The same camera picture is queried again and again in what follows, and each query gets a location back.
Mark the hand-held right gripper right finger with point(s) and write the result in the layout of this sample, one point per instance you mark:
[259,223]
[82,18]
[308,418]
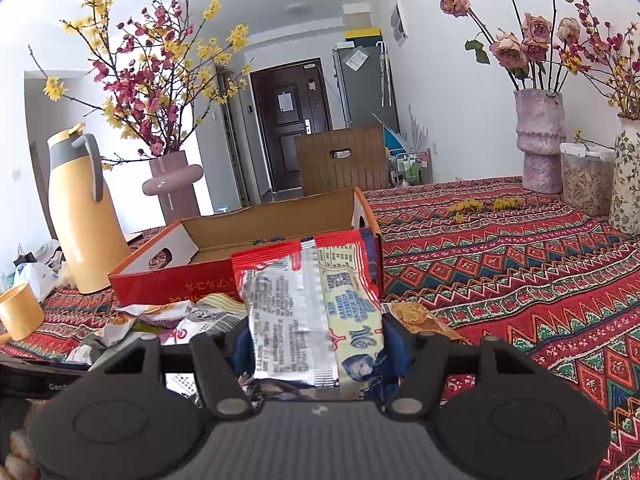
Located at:
[397,355]

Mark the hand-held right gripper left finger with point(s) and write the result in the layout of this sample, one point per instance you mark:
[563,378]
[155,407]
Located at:
[244,355]

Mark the red snack packet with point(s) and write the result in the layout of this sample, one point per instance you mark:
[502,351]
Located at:
[290,310]

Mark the red cardboard box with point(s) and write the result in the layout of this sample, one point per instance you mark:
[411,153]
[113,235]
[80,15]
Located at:
[165,280]

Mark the brown crumb-print snack packet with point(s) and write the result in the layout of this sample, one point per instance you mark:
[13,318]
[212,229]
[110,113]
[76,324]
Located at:
[420,315]

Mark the white packet red print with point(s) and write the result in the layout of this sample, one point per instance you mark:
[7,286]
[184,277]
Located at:
[200,332]

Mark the yellow mug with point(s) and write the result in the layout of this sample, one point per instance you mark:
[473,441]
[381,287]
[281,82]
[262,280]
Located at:
[20,312]

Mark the crumpled white packet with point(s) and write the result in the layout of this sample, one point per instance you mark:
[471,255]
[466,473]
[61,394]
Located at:
[110,335]

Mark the white orange snack packet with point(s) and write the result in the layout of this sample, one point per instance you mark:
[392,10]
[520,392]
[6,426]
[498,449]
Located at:
[160,312]

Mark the white plastic bag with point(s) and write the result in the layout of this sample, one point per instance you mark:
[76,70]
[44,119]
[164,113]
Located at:
[32,275]

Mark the dark paper bag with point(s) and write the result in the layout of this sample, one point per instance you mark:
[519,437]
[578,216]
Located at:
[25,257]

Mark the fallen yellow blossoms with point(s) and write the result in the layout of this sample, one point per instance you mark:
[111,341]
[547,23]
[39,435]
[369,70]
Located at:
[467,205]

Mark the yellow thermos jug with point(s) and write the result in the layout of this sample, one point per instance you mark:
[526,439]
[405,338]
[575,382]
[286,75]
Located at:
[85,220]

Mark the glossy pink vase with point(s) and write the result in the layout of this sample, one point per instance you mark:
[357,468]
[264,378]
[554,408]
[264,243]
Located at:
[175,200]

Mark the wooden chair back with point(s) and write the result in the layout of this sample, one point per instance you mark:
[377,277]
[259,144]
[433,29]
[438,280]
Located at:
[320,170]

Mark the white feather decoration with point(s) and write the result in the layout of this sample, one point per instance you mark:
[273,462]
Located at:
[417,130]

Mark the dark brown door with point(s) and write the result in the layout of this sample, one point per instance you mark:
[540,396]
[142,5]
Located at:
[290,130]

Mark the textured pink vase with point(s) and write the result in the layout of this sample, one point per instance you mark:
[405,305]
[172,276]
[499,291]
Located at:
[540,150]

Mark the clear food storage container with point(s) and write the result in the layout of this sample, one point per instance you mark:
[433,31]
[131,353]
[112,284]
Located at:
[585,185]

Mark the grey refrigerator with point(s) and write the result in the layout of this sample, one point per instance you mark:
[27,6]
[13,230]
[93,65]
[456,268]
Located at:
[360,95]

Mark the red and yellow blossom branches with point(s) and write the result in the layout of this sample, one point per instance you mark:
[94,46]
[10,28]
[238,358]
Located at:
[150,105]

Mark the white folded umbrella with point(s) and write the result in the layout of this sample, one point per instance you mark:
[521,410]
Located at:
[384,75]

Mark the floral ceramic vase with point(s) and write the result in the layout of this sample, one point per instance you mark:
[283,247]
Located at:
[627,180]

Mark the yellow box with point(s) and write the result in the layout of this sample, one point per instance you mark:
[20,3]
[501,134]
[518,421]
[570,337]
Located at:
[365,34]

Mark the bunch of dried roses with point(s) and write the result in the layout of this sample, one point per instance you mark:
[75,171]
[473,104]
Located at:
[510,50]

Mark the thin red yellow flower sprigs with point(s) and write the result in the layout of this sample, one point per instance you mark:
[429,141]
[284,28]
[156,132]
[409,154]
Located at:
[620,70]

